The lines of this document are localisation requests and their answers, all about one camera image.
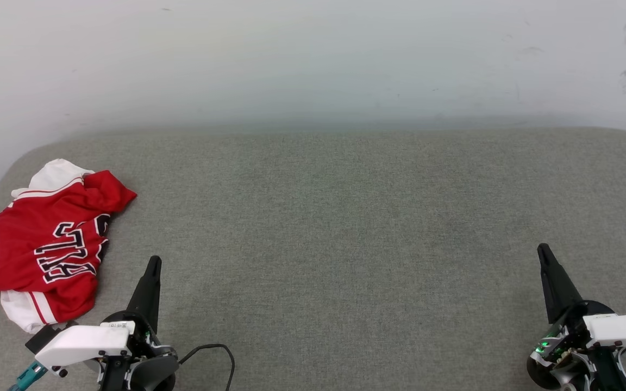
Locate teal cable connector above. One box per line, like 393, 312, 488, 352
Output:
9, 361, 48, 391

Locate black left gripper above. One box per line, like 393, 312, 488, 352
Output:
98, 255, 179, 391

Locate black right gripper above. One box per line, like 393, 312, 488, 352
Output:
527, 243, 626, 391

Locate red and white basketball jersey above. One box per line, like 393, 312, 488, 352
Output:
0, 159, 137, 333

